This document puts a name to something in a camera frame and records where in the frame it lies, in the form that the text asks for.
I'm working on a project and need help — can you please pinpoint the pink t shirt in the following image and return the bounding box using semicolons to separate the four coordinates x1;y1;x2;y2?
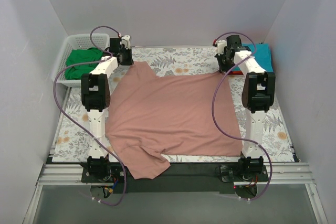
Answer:
106;62;242;179

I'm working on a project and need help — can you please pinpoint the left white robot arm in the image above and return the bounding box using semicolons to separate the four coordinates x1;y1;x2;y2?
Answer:
81;35;133;182

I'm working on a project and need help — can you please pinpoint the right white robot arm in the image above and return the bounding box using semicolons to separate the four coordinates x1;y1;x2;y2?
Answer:
213;34;276;183

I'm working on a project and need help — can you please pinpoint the green t shirt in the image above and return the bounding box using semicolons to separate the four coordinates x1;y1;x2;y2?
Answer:
65;47;107;80

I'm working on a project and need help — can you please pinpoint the blue folded t shirt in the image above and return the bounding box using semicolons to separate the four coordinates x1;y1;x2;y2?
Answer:
241;43;274;74

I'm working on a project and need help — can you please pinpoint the white plastic basket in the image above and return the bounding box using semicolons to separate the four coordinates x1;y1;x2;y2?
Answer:
51;33;110;88

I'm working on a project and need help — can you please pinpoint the floral table mat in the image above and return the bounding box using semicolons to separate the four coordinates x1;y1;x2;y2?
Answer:
51;47;294;163

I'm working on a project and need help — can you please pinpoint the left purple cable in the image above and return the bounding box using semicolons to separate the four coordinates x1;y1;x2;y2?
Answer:
52;26;130;207

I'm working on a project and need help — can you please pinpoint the purple cable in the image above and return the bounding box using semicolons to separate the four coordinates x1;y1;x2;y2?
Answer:
52;26;130;207
212;31;274;201

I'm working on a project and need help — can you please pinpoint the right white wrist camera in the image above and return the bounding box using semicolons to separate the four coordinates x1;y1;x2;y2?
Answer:
213;39;227;55

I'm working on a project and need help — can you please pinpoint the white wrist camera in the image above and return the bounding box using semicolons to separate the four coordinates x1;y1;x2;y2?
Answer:
121;35;131;50
213;39;227;55

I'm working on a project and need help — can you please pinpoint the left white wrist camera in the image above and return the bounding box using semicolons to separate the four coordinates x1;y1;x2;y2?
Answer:
121;35;131;50

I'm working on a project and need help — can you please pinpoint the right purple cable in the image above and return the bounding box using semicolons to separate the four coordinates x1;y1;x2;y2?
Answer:
212;31;274;201

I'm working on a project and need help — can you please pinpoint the aluminium rail frame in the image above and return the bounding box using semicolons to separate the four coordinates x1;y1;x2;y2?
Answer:
24;163;328;223

